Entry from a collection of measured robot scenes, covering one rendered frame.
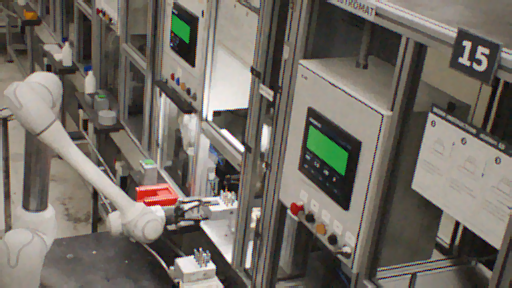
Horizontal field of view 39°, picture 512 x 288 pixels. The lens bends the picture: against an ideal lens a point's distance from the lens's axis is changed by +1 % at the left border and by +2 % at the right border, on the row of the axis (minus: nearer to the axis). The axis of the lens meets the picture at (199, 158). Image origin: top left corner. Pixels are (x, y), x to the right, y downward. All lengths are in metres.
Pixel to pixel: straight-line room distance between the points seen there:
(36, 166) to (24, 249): 0.31
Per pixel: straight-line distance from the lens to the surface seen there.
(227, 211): 2.77
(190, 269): 2.63
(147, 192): 3.07
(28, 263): 2.76
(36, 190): 2.83
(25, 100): 2.52
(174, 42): 2.95
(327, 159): 1.97
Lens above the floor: 2.40
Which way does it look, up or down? 25 degrees down
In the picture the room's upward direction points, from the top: 5 degrees clockwise
